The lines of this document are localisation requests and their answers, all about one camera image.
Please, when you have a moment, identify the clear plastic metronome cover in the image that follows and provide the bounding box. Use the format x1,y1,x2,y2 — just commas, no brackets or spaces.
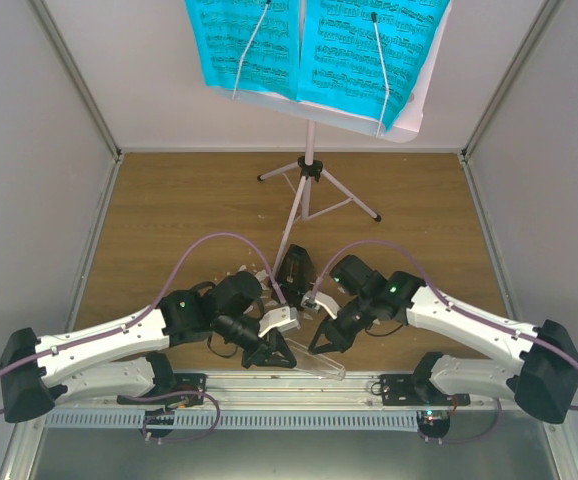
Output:
286,338,346,381

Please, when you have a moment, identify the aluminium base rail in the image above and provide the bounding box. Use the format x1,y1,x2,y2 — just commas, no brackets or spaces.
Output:
22,367,565,432

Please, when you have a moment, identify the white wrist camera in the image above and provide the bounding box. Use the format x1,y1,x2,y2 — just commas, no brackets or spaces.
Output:
301,290,340,319
258,306,301,338

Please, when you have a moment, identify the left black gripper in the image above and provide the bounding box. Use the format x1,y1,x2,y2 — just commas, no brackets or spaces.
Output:
216,312,297,369

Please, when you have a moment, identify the cyan sheet music page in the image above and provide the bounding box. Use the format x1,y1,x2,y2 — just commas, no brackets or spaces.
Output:
185,0,301,100
296,1,451,135

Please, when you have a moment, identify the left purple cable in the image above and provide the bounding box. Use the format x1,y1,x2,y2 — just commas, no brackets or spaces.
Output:
0,232,290,419

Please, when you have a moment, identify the right cyan sheet music page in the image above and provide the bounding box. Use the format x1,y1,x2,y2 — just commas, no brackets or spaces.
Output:
296,1,451,135

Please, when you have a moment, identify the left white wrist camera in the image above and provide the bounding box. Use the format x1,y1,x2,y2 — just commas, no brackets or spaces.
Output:
258,306,301,338

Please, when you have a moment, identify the left cyan sheet music page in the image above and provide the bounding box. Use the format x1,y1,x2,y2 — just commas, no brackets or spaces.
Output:
185,0,301,100

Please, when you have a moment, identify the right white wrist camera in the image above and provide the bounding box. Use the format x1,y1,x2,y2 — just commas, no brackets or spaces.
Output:
301,290,340,319

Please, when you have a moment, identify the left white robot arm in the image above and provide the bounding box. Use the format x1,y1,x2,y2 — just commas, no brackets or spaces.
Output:
0,272,298,424

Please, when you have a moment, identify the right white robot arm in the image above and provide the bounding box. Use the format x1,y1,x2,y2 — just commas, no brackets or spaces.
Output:
301,255,578,424

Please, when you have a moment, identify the black metronome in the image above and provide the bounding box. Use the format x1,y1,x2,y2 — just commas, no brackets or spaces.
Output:
275,244,316,310

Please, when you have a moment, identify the white music stand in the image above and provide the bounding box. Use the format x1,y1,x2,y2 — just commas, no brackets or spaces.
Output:
218,0,454,288

